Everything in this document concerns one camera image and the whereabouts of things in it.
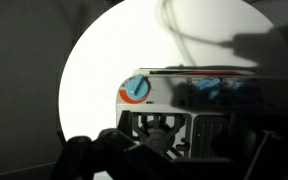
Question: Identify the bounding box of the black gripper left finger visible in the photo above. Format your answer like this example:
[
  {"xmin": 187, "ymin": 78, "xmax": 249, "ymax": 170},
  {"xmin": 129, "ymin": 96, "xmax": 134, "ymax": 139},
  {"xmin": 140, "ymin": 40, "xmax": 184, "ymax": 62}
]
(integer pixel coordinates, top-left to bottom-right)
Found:
[{"xmin": 48, "ymin": 128, "xmax": 185, "ymax": 180}]

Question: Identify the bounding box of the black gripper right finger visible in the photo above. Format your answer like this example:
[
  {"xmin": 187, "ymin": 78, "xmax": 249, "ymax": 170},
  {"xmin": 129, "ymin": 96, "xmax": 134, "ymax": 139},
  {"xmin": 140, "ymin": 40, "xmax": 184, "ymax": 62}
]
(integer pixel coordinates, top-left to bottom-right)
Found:
[{"xmin": 183, "ymin": 130, "xmax": 288, "ymax": 180}]

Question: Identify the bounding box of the grey toy stove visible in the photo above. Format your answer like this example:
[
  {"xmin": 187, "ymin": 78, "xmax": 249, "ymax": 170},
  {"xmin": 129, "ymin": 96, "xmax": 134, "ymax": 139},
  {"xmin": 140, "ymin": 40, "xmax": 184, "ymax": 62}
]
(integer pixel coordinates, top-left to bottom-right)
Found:
[{"xmin": 115, "ymin": 65, "xmax": 288, "ymax": 161}]

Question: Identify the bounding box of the blue stove knob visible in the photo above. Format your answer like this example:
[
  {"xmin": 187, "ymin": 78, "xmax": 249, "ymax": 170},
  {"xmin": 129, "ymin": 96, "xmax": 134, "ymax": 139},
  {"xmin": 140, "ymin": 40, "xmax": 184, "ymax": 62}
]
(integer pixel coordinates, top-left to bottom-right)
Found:
[
  {"xmin": 125, "ymin": 73, "xmax": 151, "ymax": 102},
  {"xmin": 194, "ymin": 77, "xmax": 222, "ymax": 101}
]

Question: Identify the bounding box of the black burner grate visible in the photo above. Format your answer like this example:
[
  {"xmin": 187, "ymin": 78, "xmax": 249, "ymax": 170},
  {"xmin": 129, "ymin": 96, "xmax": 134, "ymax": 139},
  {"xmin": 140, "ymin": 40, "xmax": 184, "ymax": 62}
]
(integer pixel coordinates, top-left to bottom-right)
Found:
[{"xmin": 127, "ymin": 111, "xmax": 189, "ymax": 158}]

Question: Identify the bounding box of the black ribbed griddle plate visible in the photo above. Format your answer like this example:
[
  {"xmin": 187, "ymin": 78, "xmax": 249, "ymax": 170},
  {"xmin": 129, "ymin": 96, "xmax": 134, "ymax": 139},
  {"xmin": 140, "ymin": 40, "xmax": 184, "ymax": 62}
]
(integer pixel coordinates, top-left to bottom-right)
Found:
[{"xmin": 192, "ymin": 113, "xmax": 233, "ymax": 159}]

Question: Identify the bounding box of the red oven door handle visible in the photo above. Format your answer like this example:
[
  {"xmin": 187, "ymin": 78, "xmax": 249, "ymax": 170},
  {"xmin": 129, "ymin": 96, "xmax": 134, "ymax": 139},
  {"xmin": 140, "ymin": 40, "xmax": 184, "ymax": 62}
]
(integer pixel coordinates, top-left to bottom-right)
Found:
[{"xmin": 170, "ymin": 70, "xmax": 248, "ymax": 76}]

